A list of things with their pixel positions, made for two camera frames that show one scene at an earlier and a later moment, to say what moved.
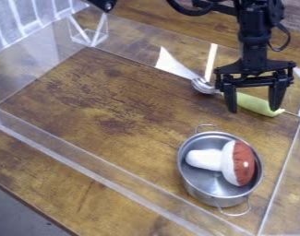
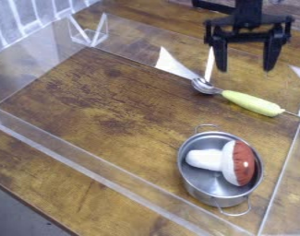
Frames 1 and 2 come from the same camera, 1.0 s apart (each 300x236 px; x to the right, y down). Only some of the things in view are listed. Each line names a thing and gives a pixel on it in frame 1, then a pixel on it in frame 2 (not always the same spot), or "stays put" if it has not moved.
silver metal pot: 208,185 stays put
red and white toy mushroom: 234,160 stays put
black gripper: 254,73 to 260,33
